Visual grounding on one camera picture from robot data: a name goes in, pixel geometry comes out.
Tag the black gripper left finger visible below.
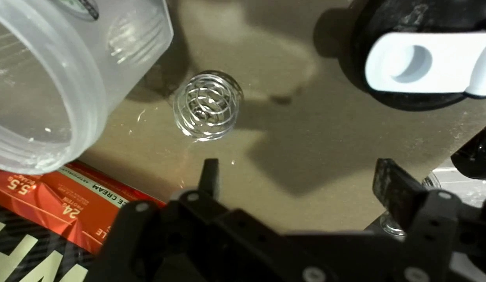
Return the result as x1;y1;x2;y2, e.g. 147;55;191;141
197;159;219;196

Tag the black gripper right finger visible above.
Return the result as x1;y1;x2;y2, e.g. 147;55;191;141
371;159;428;231

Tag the metal wire whisk ball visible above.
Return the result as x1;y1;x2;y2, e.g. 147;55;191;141
171;71;243;141

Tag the clear open shaker cup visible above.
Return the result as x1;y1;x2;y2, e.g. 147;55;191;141
0;0;174;174

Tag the black whey protein bag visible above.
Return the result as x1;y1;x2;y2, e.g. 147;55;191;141
0;162;163;282

